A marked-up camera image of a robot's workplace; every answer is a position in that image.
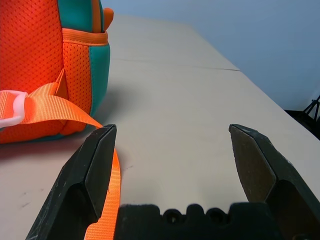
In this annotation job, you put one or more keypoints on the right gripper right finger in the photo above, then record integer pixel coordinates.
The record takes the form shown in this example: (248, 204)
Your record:
(272, 170)

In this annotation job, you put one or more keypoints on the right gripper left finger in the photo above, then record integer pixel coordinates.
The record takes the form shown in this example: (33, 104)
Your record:
(75, 180)

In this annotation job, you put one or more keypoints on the teal and orange backpack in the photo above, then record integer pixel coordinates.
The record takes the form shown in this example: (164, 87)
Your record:
(32, 50)

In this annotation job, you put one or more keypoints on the black tripod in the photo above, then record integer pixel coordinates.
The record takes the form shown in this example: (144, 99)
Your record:
(313, 107)

